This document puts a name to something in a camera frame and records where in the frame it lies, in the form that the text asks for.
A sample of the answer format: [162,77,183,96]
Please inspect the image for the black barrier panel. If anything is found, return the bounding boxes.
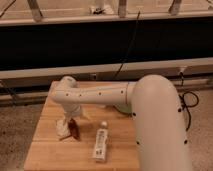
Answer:
[0,17,213,71]

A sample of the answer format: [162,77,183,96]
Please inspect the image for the white tube with cap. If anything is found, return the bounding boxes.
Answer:
[92,121,108,162]

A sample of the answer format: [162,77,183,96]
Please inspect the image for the green plate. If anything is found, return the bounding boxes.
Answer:
[115,105,132,114]

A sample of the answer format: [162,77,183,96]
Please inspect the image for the black hanging cable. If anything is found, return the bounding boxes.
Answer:
[112,9,141,81]

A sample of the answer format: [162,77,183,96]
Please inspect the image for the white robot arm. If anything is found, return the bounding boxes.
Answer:
[51,75,193,171]

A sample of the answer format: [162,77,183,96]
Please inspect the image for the dark red pepper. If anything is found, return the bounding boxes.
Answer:
[68,119,80,140]

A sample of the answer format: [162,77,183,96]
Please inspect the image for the white sponge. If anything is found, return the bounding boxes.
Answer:
[56,118,71,140]

